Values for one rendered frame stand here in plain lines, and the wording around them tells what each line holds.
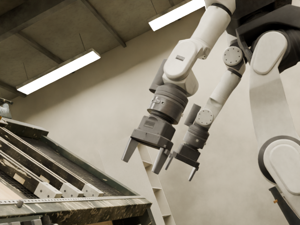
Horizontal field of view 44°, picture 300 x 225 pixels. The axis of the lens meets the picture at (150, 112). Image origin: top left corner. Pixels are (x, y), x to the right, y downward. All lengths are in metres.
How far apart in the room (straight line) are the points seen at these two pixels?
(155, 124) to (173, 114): 0.05
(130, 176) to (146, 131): 4.46
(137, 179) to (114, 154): 0.51
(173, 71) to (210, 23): 0.17
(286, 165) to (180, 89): 0.37
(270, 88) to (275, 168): 0.24
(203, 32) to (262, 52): 0.26
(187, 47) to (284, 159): 0.42
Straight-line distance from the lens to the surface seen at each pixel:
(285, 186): 1.09
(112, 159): 5.48
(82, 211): 2.09
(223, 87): 1.48
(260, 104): 1.17
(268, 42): 1.20
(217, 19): 1.01
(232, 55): 1.47
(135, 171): 5.34
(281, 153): 1.10
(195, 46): 0.94
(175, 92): 0.91
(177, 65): 0.93
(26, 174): 2.15
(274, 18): 1.26
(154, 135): 0.89
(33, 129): 3.43
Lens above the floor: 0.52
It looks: 19 degrees up
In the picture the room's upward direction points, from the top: 21 degrees counter-clockwise
